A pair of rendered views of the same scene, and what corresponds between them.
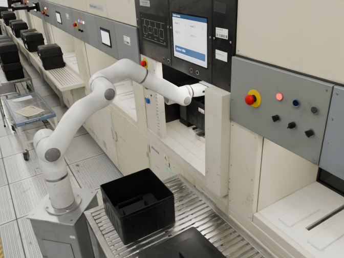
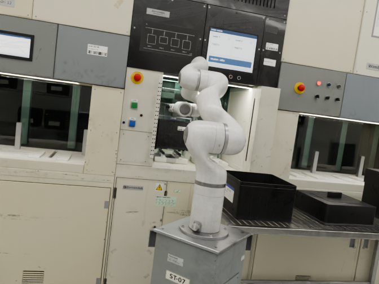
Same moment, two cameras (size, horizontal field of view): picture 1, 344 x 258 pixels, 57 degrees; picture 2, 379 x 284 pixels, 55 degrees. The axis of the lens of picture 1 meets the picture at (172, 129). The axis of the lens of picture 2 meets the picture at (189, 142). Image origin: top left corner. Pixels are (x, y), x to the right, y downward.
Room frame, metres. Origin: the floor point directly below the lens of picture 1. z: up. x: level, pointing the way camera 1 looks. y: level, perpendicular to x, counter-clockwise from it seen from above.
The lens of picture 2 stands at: (1.11, 1.95, 1.22)
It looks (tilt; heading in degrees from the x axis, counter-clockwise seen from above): 5 degrees down; 286
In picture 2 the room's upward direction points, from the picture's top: 7 degrees clockwise
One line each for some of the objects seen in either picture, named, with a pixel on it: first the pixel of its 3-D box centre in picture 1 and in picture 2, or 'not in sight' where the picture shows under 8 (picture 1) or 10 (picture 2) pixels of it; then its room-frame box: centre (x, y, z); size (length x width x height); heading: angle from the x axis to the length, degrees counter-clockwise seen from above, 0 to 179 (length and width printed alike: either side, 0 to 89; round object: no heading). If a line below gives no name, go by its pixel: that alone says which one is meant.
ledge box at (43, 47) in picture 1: (50, 56); not in sight; (4.05, 1.48, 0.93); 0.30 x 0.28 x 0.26; 26
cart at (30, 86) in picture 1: (16, 85); not in sight; (5.08, 2.51, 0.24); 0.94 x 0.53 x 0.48; 29
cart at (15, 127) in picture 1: (34, 122); not in sight; (3.60, 1.70, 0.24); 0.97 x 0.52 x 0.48; 32
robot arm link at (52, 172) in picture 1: (49, 153); (206, 152); (1.41, 0.63, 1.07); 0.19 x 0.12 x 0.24; 29
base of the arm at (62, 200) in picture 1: (60, 189); (206, 207); (1.38, 0.62, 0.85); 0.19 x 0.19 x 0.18
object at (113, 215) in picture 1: (137, 203); (255, 194); (1.24, 0.19, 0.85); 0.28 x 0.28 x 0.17; 29
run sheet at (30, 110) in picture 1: (29, 110); not in sight; (3.43, 1.63, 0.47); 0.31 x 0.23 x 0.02; 51
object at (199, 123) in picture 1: (210, 106); (172, 128); (1.86, -0.25, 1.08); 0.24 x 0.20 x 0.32; 29
